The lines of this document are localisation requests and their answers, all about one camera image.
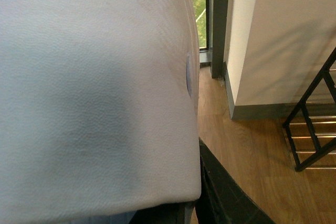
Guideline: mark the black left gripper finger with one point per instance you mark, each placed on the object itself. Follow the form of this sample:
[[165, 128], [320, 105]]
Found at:
[[222, 200]]

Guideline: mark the light blue slipper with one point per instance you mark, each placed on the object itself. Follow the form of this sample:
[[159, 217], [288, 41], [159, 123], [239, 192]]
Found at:
[[98, 107]]

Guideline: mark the black metal shoe rack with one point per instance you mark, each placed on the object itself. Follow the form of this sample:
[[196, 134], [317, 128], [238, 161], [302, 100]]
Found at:
[[324, 144]]

